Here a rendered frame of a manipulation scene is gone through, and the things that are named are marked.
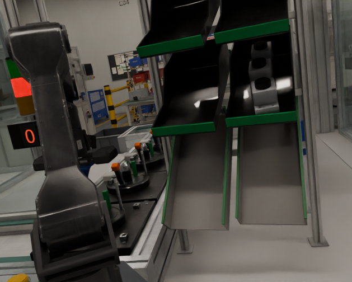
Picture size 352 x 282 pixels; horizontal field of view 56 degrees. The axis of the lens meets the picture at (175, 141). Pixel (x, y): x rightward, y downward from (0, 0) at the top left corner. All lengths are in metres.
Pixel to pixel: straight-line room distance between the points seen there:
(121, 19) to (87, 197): 11.56
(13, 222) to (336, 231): 0.91
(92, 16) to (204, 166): 11.65
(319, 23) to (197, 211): 1.32
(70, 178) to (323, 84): 1.58
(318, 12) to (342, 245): 1.23
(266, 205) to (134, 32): 11.17
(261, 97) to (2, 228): 0.85
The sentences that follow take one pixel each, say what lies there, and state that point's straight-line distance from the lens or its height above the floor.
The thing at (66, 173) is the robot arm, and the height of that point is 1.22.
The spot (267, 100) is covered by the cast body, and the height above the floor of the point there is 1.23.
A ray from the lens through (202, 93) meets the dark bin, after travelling 0.78.
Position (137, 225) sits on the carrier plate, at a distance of 0.83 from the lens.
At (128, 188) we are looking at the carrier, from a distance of 1.03.
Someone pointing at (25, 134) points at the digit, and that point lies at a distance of 1.00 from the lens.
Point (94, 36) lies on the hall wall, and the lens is 12.23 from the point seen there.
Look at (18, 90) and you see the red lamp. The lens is 0.99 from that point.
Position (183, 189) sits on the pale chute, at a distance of 0.75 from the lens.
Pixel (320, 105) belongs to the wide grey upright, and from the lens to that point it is 1.86.
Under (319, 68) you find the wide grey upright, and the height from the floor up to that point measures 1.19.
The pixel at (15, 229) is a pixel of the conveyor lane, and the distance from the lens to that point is 1.14.
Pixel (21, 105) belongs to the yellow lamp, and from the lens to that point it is 0.99.
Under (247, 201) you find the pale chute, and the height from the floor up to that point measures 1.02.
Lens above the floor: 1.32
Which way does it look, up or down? 13 degrees down
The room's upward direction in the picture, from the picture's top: 10 degrees counter-clockwise
